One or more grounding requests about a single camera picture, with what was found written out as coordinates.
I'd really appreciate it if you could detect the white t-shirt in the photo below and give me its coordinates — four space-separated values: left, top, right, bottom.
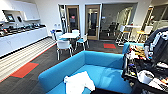
62 70 97 94

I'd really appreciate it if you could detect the person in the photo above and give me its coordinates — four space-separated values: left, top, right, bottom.
143 26 168 65

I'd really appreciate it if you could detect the yellow bar stool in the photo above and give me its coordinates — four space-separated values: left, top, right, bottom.
135 25 154 43

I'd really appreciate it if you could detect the white round container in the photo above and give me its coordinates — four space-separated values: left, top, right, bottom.
137 69 156 85

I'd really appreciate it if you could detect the tall white bar table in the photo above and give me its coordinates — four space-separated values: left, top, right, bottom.
123 24 144 43

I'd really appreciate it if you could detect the white bar stool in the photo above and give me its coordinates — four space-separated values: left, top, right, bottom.
114 25 128 47

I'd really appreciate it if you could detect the wooden glass door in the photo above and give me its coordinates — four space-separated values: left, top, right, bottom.
84 4 102 42
65 4 81 34

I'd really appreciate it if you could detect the blue seat white chair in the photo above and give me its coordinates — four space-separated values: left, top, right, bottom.
71 29 81 34
75 33 91 52

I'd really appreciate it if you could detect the white four-legged chair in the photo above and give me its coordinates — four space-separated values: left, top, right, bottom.
55 39 74 62

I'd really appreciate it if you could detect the blue recycling bin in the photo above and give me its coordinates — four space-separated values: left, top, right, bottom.
49 29 64 42

